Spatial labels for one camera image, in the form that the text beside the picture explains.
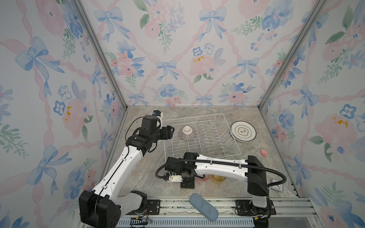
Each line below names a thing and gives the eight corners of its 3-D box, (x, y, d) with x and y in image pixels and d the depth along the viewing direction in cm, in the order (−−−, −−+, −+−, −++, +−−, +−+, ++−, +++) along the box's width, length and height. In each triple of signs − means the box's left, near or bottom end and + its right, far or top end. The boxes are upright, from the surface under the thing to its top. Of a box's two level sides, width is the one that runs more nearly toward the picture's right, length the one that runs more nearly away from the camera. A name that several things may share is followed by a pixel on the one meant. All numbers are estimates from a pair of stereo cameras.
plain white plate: (232, 144, 100) (234, 141, 97) (227, 124, 112) (229, 120, 108) (256, 144, 100) (259, 141, 97) (249, 124, 112) (251, 120, 108)
